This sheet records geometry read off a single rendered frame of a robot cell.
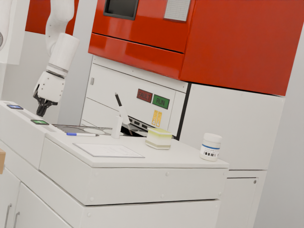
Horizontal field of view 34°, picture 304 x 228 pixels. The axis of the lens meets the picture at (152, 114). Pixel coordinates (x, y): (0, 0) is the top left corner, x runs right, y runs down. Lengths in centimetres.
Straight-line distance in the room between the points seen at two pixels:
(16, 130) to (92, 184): 59
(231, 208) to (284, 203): 108
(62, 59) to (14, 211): 63
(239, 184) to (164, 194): 88
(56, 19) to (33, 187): 64
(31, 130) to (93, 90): 89
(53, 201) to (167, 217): 41
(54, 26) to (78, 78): 396
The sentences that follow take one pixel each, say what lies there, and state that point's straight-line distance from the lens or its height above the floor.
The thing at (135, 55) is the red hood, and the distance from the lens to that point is 238.
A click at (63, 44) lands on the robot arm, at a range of 192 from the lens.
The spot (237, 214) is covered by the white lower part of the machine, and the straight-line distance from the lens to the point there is 265.
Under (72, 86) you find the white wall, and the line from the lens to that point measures 605.
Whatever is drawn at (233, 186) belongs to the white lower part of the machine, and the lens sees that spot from 255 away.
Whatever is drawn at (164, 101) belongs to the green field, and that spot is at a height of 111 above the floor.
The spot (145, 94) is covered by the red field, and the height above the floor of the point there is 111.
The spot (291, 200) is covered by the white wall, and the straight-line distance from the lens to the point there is 360.
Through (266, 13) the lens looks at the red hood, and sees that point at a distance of 243.
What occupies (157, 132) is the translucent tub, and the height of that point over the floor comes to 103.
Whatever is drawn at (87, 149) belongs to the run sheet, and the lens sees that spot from 165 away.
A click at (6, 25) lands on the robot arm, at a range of 176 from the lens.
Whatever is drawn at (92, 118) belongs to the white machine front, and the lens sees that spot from 274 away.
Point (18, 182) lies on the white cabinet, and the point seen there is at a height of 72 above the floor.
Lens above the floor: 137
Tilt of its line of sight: 8 degrees down
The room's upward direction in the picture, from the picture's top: 12 degrees clockwise
